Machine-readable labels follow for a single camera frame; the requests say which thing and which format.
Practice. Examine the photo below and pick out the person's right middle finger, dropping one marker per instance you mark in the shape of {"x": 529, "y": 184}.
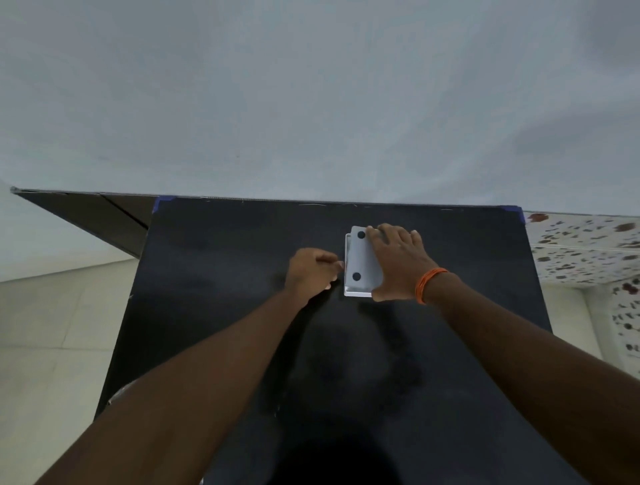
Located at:
{"x": 389, "y": 232}

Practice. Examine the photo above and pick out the person's right forearm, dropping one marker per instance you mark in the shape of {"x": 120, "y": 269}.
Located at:
{"x": 540, "y": 369}

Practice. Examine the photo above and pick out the black table mat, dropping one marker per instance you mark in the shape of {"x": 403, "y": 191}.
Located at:
{"x": 320, "y": 349}

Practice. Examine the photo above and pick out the silver laptop with black feet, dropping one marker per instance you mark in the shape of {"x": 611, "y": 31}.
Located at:
{"x": 361, "y": 262}

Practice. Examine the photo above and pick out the person's left hand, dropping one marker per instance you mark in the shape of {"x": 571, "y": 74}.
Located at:
{"x": 310, "y": 274}

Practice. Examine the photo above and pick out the orange thread wristband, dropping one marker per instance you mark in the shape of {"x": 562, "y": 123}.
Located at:
{"x": 427, "y": 284}

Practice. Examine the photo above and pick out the person's right thumb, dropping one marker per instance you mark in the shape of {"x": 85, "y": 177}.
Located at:
{"x": 379, "y": 292}

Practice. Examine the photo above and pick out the person's left forearm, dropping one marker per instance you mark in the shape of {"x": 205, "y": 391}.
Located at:
{"x": 180, "y": 399}

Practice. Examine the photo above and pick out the person's right hand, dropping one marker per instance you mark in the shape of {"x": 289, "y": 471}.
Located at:
{"x": 400, "y": 265}

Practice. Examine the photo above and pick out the person's left fingers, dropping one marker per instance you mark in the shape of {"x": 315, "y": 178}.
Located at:
{"x": 332, "y": 267}

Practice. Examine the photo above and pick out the person's right little finger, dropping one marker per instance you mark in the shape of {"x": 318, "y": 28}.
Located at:
{"x": 417, "y": 237}

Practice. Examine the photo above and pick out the blue tape strip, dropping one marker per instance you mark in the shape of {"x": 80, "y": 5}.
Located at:
{"x": 518, "y": 214}
{"x": 161, "y": 202}

